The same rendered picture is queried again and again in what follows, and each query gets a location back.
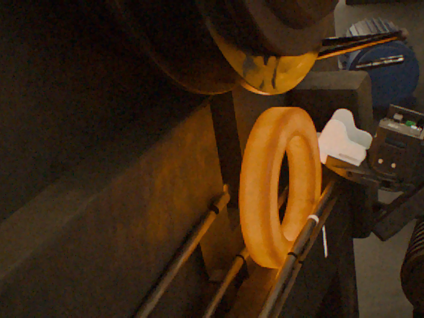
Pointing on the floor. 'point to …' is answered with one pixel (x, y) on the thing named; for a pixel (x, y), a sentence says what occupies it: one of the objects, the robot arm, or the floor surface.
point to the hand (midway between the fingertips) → (305, 143)
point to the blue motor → (394, 97)
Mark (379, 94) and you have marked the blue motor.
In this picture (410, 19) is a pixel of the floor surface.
